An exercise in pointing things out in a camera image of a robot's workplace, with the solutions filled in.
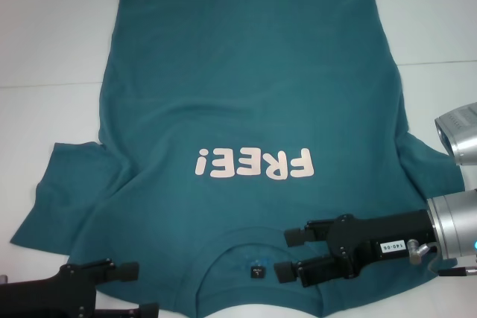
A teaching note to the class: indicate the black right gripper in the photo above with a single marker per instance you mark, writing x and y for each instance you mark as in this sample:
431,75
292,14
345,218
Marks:
372,240

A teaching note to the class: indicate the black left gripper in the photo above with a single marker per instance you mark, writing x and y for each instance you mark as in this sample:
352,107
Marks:
56,295

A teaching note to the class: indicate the teal t-shirt with FREE print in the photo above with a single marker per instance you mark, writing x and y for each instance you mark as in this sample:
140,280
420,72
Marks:
238,91

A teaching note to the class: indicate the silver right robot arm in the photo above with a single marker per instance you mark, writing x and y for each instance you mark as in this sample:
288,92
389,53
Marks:
454,217

